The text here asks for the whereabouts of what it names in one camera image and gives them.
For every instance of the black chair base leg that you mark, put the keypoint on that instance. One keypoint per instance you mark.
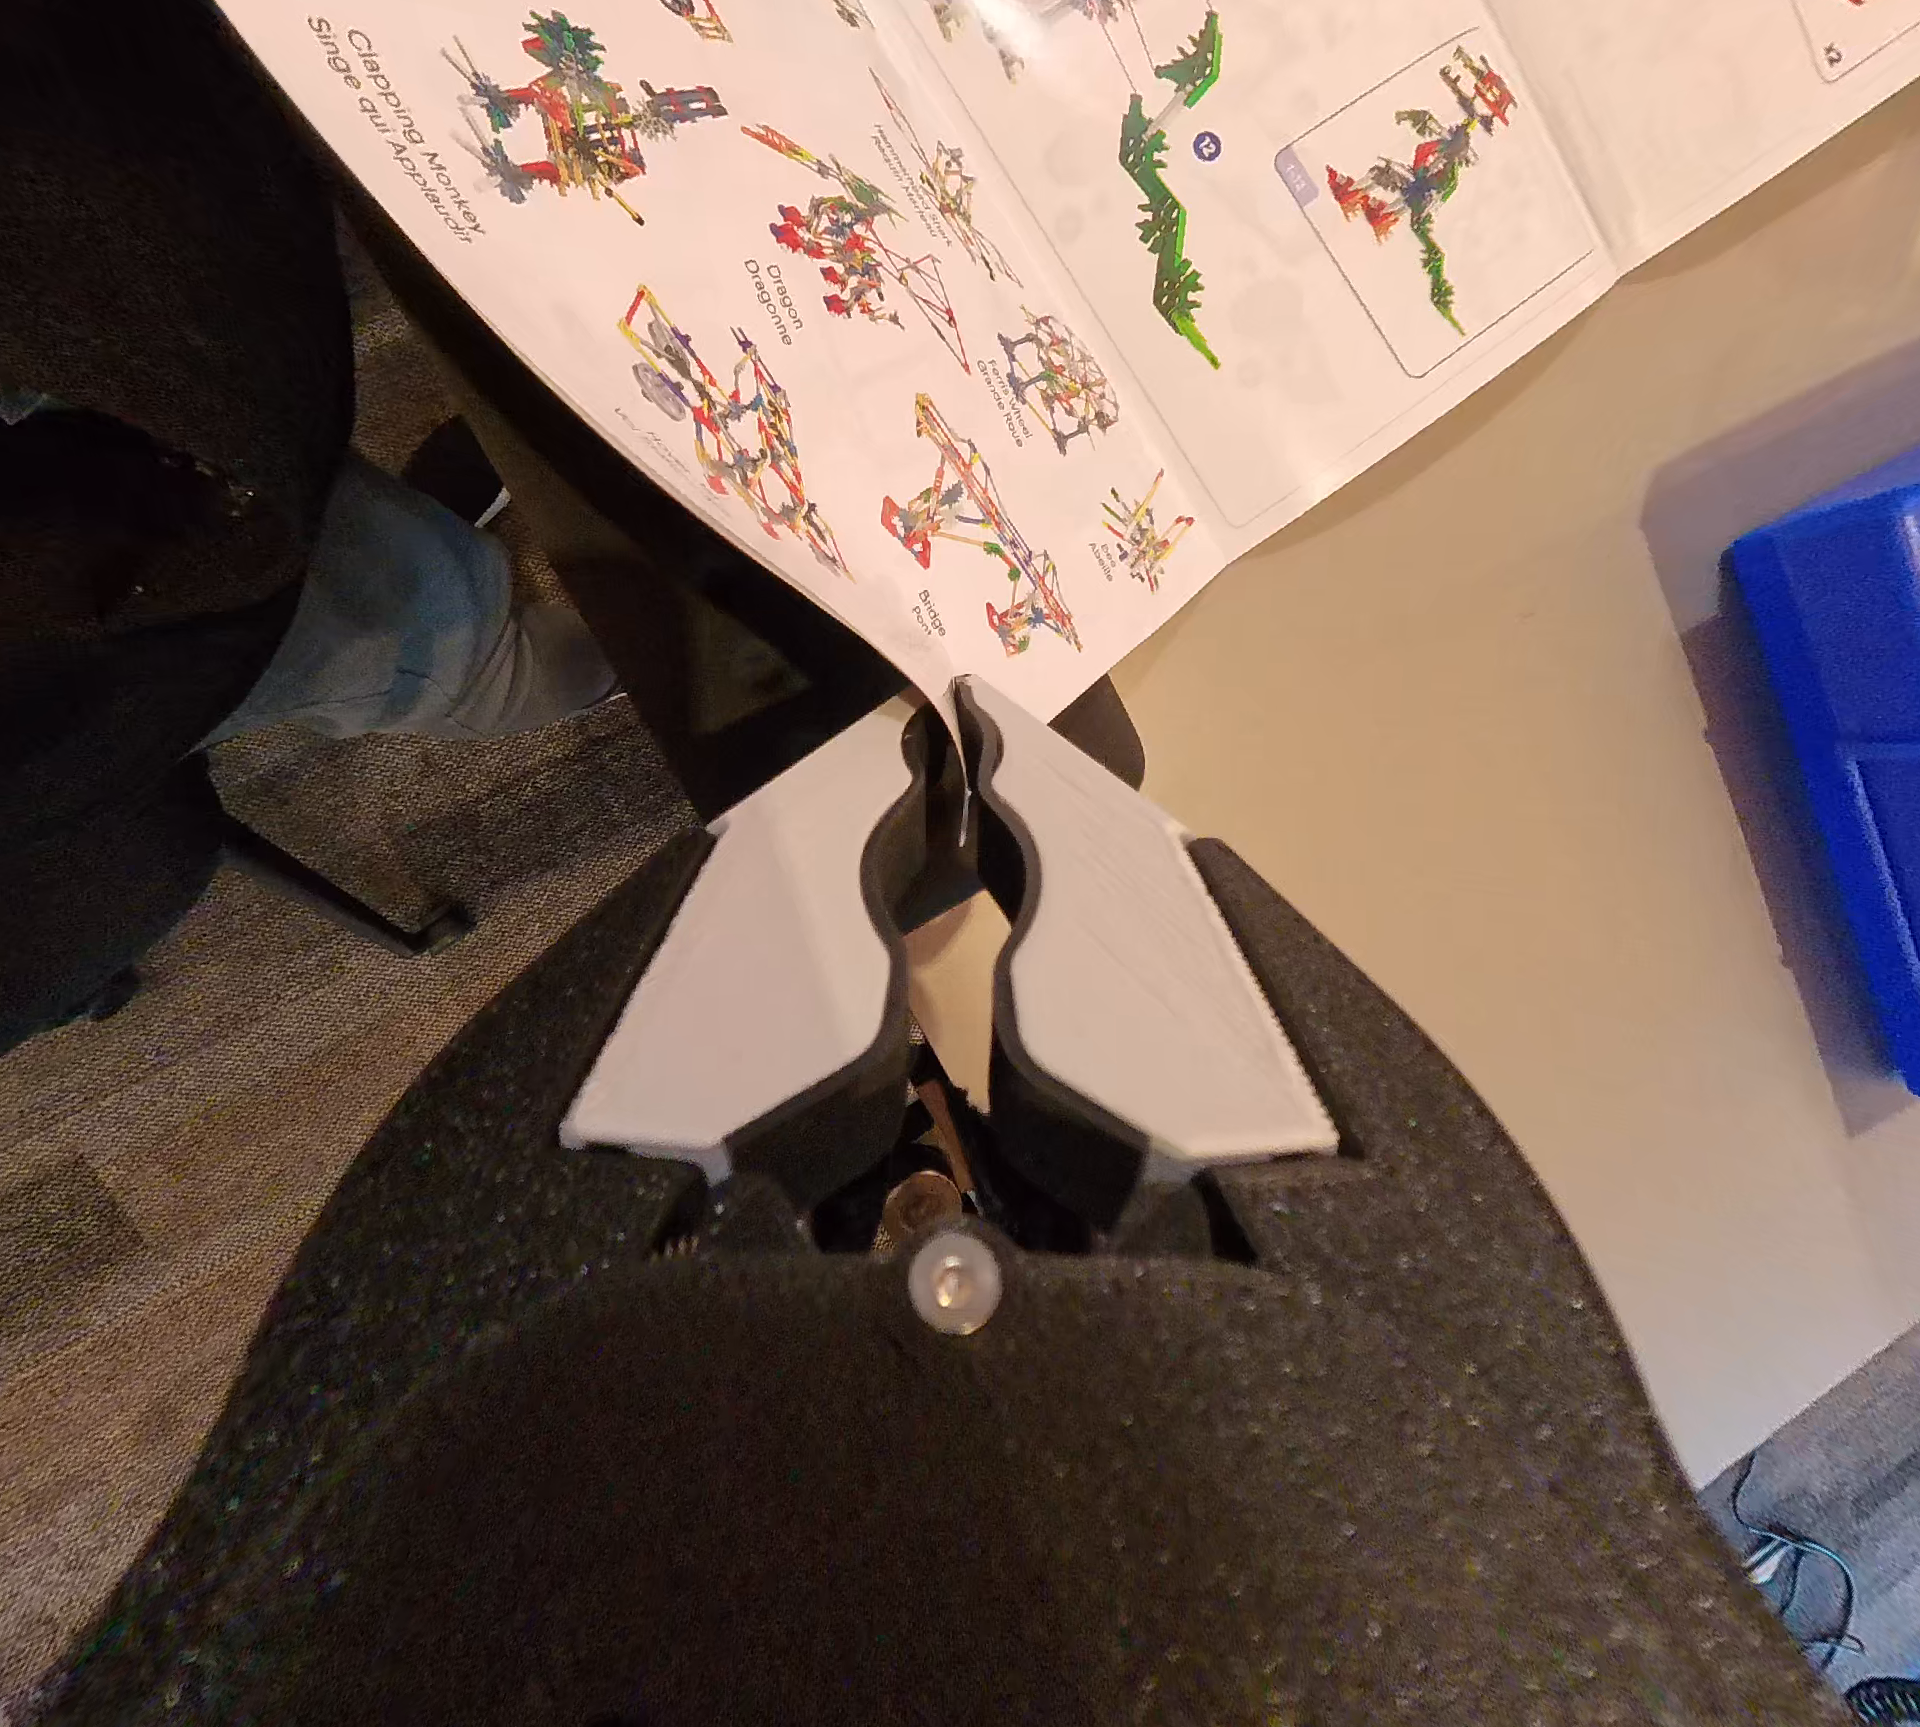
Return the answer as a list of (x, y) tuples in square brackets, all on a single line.
[(344, 887)]

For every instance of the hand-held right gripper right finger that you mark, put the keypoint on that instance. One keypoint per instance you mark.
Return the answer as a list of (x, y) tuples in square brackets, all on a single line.
[(1154, 991)]

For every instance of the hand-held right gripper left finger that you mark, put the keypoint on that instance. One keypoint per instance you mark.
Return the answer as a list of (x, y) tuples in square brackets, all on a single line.
[(751, 991)]

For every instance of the person's jeans leg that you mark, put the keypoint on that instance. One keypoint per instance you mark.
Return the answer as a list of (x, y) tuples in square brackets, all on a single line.
[(390, 617)]

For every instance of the toy instruction booklet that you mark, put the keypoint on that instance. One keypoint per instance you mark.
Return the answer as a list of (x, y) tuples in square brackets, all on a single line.
[(1051, 182)]

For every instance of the person's black shoe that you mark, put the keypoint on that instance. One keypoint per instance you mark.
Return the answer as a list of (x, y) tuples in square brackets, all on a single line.
[(450, 465)]

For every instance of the blue plastic bin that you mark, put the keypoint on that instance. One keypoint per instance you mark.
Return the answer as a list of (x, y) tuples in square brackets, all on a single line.
[(1845, 781)]

